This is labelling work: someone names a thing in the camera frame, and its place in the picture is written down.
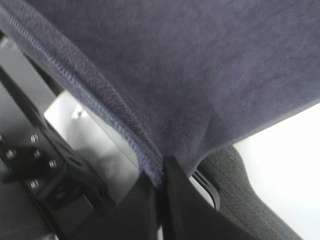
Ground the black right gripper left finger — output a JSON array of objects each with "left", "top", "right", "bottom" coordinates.
[{"left": 74, "top": 172, "right": 160, "bottom": 240}]

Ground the dark navy towel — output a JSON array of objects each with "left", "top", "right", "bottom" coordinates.
[{"left": 0, "top": 0, "right": 320, "bottom": 186}]

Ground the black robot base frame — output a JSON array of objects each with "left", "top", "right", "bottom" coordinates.
[{"left": 0, "top": 35, "right": 115, "bottom": 240}]

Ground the grey fabric chair seat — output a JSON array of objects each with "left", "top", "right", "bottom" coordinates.
[{"left": 197, "top": 146, "right": 300, "bottom": 240}]

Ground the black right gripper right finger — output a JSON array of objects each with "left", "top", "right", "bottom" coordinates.
[{"left": 162, "top": 156, "right": 254, "bottom": 240}]

